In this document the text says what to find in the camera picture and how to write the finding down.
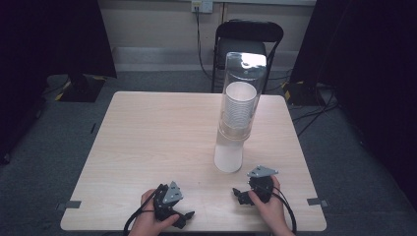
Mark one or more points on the grey tape strip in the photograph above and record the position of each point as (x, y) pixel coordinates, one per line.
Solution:
(69, 205)
(317, 202)

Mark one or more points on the black folding chair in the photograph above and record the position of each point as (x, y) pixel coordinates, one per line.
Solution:
(246, 36)

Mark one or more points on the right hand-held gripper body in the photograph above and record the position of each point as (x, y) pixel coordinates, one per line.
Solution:
(261, 185)

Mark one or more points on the white wall socket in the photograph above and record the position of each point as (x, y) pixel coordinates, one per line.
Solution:
(202, 6)

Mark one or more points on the stack of white paper cups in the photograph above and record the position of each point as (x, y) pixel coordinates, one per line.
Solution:
(238, 105)

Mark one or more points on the person's left hand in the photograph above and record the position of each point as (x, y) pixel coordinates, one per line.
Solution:
(147, 218)

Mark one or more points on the person's right hand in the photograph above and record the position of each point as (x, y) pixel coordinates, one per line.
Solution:
(269, 211)

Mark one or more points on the clear plastic cup dispenser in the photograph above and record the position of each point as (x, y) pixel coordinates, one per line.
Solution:
(244, 69)

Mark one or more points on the black stand base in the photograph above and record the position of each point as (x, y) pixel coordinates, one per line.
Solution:
(300, 94)
(82, 89)

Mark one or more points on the black curtain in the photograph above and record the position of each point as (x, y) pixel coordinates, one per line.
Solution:
(42, 59)
(370, 82)

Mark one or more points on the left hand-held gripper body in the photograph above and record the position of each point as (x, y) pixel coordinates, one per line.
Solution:
(165, 200)

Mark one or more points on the white paper cup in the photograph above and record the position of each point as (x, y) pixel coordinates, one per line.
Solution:
(227, 157)

